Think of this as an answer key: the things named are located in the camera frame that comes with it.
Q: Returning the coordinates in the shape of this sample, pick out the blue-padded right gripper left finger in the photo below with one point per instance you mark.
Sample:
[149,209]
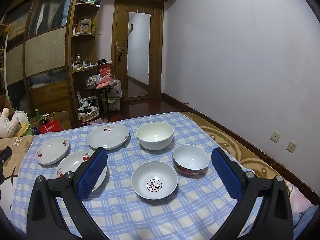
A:
[44,217]

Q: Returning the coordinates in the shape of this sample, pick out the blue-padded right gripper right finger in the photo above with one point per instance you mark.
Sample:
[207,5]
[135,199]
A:
[274,218]

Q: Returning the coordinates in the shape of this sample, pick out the small cherry plate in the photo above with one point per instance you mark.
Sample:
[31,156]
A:
[52,151]

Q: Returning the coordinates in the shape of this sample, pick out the red-patterned small bowl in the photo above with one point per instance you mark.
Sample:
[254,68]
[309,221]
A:
[190,160]

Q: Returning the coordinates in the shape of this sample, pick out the large cherry plate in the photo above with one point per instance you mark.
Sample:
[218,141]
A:
[108,137]

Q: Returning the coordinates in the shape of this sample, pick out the white bowl with red seal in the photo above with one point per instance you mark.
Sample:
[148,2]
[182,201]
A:
[154,180]

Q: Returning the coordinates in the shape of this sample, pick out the large plain white bowl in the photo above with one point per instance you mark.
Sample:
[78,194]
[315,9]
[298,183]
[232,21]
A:
[155,136]

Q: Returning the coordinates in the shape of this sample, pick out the stuffed plush toy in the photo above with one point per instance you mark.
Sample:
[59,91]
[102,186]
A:
[10,127]

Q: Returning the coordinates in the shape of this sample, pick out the red paper shopping bag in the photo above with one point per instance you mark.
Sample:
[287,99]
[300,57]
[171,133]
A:
[49,124]

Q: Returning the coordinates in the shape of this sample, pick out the brown patterned blanket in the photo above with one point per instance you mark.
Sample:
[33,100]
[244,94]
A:
[242,154]

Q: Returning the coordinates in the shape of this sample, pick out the cardboard box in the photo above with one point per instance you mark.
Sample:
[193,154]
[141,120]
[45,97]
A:
[63,118]

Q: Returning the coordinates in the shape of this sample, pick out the wicker basket with items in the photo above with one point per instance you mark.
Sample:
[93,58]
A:
[89,109]

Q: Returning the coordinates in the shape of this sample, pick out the small cluttered side table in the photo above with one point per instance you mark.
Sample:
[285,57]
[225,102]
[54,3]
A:
[107,90]

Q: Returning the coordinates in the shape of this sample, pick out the blue plaid cloth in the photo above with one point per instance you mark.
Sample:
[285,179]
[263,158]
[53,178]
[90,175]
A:
[195,210]

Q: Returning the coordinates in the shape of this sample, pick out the wooden wardrobe with shelves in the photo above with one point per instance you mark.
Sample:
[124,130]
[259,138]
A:
[44,38]

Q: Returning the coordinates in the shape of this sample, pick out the red bag on table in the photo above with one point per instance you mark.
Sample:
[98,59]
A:
[107,69]

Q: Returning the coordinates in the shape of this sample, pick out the white wall outlet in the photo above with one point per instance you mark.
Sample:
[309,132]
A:
[291,146]

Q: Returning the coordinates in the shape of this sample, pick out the white wall socket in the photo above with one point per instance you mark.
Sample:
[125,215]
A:
[275,137]

